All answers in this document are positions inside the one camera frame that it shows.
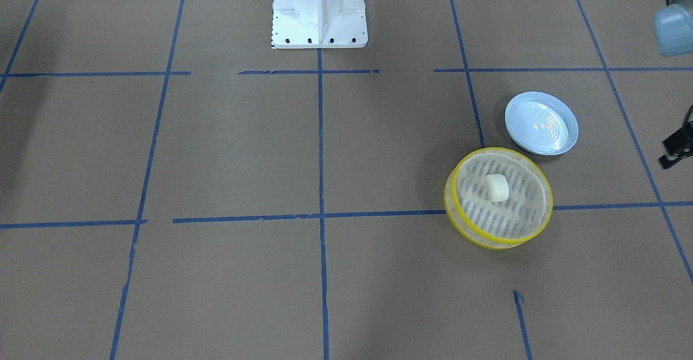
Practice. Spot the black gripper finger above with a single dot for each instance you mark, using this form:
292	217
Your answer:
678	146

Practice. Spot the white steamed bun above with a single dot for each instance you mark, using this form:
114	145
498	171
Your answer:
497	187

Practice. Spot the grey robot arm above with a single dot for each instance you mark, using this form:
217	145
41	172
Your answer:
673	32

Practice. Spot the yellow rimmed bamboo steamer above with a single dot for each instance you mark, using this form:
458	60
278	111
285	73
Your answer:
498	197

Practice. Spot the light blue plate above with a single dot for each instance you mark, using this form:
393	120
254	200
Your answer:
541	123

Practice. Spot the brown paper table cover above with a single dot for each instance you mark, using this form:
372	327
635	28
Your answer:
174	188

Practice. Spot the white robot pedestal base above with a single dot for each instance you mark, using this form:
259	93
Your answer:
319	24

